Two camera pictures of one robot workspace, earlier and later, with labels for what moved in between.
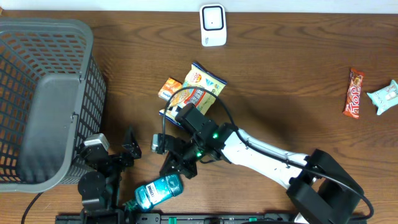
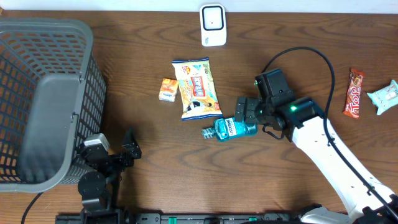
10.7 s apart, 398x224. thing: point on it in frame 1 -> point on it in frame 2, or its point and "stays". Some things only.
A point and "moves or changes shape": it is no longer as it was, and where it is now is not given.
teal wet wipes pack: (385, 98) stays
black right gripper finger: (189, 169) -> (250, 117)
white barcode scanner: (213, 24) stays
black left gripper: (133, 154) stays
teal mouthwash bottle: (151, 192) moves or changes shape
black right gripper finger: (170, 167) -> (240, 109)
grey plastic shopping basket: (53, 94) stays
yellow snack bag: (201, 88) moves or changes shape
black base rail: (175, 218) stays
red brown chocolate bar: (354, 91) stays
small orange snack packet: (170, 87) moves or changes shape
